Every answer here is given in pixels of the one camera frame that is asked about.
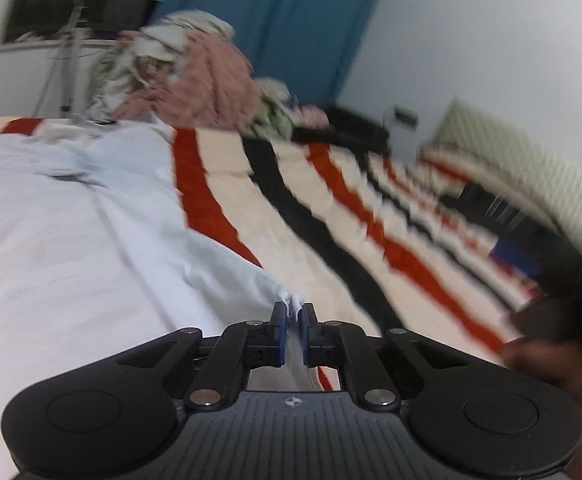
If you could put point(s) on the black armchair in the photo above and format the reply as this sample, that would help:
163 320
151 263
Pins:
343 130

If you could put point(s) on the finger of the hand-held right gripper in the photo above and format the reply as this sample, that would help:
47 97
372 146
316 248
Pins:
491 205
513 257

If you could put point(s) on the dark wall outlet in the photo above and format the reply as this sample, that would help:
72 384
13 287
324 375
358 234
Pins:
405 116

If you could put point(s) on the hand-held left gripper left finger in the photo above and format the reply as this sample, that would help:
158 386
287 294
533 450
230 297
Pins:
282 332

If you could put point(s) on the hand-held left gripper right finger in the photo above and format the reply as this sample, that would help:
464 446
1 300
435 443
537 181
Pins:
307 332

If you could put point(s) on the striped fleece blanket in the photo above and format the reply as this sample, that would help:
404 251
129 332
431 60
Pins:
321 230

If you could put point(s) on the person's right hand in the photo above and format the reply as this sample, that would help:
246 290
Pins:
546 362

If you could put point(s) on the pile of clothes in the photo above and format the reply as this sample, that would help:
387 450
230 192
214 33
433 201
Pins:
186 30

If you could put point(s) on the blue curtain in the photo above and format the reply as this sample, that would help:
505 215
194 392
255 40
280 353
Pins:
281 20

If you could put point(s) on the white tripod stand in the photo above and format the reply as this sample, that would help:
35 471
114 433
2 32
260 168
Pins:
68 60

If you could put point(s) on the cream textured pillow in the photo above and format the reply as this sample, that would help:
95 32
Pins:
521 170

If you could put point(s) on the pink fluffy blanket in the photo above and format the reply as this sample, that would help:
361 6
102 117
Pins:
211 90

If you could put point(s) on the white garment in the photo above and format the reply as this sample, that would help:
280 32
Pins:
71 260

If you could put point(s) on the pink clothing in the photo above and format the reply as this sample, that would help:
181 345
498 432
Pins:
313 116

